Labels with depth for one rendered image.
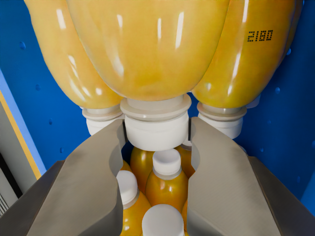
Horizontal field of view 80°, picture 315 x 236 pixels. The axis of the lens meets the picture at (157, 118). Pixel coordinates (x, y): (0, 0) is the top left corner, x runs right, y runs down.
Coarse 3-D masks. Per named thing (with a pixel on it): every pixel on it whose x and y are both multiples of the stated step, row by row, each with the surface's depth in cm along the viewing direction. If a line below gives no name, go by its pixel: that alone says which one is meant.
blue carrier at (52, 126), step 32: (0, 0) 16; (0, 32) 16; (32, 32) 19; (0, 64) 16; (32, 64) 20; (288, 64) 20; (32, 96) 20; (64, 96) 24; (192, 96) 32; (288, 96) 20; (32, 128) 19; (64, 128) 25; (256, 128) 26; (288, 128) 20; (128, 160) 38; (288, 160) 21
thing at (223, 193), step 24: (192, 120) 11; (192, 144) 9; (216, 144) 9; (216, 168) 8; (240, 168) 8; (192, 192) 7; (216, 192) 7; (240, 192) 7; (192, 216) 6; (216, 216) 6; (240, 216) 6; (264, 216) 6
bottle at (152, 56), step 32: (96, 0) 6; (128, 0) 6; (160, 0) 6; (192, 0) 6; (224, 0) 7; (96, 32) 7; (128, 32) 6; (160, 32) 6; (192, 32) 7; (96, 64) 8; (128, 64) 7; (160, 64) 7; (192, 64) 8; (128, 96) 9; (160, 96) 8
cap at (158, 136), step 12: (132, 120) 10; (168, 120) 10; (180, 120) 10; (132, 132) 10; (144, 132) 10; (156, 132) 10; (168, 132) 10; (180, 132) 10; (132, 144) 11; (144, 144) 10; (156, 144) 10; (168, 144) 10
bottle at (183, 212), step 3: (186, 201) 24; (186, 204) 24; (183, 207) 24; (186, 207) 23; (183, 210) 24; (186, 210) 23; (180, 213) 26; (183, 213) 24; (186, 213) 23; (183, 216) 24; (186, 216) 23; (183, 219) 23; (186, 219) 23; (186, 222) 23; (186, 225) 23; (186, 228) 23
